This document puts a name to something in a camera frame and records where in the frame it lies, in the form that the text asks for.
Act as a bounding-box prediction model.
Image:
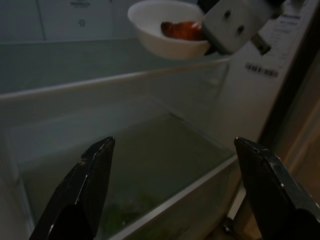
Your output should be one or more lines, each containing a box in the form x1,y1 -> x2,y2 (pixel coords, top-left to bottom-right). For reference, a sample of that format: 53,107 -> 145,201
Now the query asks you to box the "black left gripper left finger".
28,136 -> 116,240

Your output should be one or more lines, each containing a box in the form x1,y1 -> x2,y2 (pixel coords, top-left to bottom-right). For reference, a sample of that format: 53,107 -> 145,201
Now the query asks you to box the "right wrist camera cable plug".
251,32 -> 273,56

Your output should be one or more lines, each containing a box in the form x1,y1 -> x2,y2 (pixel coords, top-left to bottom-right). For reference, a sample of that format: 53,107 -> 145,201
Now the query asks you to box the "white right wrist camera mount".
201,0 -> 270,55

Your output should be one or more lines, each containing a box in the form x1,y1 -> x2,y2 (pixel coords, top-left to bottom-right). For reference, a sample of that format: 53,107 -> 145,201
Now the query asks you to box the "white ceramic bowl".
127,0 -> 211,61

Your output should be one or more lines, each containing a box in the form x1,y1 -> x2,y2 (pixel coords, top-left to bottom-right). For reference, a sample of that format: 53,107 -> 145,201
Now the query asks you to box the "glass fridge shelf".
0,37 -> 232,121

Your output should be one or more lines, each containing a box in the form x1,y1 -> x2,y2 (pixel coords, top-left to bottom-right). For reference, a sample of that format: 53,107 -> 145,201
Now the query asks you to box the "reddish brown cooked food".
160,20 -> 207,41

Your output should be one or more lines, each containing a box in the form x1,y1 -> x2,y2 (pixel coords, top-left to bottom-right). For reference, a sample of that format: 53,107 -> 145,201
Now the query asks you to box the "white fridge spec label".
266,11 -> 304,69

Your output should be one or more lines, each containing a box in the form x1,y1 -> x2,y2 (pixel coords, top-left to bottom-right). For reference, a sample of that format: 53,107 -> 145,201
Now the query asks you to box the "white chiller drawer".
0,0 -> 141,45

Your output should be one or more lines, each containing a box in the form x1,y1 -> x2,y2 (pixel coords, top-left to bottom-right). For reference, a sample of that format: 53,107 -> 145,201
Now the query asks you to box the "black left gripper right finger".
233,136 -> 320,240

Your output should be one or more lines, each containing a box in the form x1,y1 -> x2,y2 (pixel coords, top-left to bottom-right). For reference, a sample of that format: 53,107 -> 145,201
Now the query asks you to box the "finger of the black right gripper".
203,43 -> 218,57
196,0 -> 222,15

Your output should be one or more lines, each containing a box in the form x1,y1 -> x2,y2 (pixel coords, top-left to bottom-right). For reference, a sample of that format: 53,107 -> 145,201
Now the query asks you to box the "white barcode sticker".
243,62 -> 280,80

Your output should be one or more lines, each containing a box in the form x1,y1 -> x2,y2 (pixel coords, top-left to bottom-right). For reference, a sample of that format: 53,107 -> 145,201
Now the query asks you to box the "clear crisper drawer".
0,112 -> 241,240

